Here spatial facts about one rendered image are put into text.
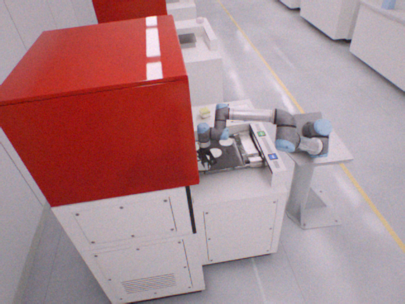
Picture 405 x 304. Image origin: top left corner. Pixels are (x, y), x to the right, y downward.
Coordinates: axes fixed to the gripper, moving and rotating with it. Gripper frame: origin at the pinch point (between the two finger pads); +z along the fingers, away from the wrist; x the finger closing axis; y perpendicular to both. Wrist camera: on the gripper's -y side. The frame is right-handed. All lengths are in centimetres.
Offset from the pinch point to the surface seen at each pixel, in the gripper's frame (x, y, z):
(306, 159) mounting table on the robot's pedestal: -66, -30, 9
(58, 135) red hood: 76, -8, -72
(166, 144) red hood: 39, -28, -59
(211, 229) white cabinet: 13.6, -18.6, 36.6
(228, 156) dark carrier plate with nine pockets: -19.3, 2.3, 1.3
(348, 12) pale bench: -460, 195, 37
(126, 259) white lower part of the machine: 73, -10, 24
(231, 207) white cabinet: 0.6, -25.3, 15.9
